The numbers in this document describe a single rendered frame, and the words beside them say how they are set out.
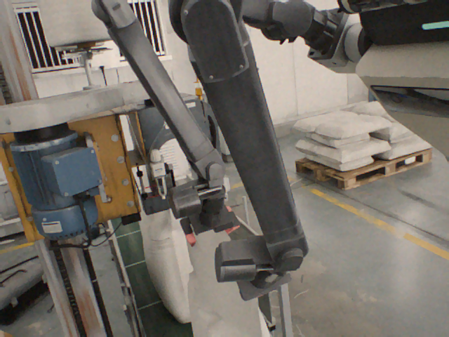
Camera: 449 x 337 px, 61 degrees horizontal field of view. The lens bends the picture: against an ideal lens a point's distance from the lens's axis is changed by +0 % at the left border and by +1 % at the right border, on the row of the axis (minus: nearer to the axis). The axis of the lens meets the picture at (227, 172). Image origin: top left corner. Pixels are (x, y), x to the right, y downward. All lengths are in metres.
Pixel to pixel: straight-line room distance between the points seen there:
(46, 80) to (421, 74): 3.43
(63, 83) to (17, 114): 2.93
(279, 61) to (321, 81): 0.84
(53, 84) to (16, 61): 2.67
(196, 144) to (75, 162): 0.27
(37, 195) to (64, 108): 0.21
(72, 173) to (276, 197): 0.53
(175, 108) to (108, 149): 0.41
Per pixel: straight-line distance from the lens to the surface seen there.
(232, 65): 0.32
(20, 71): 1.19
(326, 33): 0.95
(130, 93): 1.08
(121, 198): 1.20
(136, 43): 0.78
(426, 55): 0.80
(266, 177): 0.45
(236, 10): 0.32
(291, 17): 0.88
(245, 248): 0.61
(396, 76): 0.80
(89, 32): 0.93
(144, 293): 2.01
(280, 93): 6.00
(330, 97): 6.53
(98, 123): 1.14
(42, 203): 0.99
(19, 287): 2.90
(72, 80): 3.85
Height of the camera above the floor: 1.48
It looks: 18 degrees down
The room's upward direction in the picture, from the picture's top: 8 degrees counter-clockwise
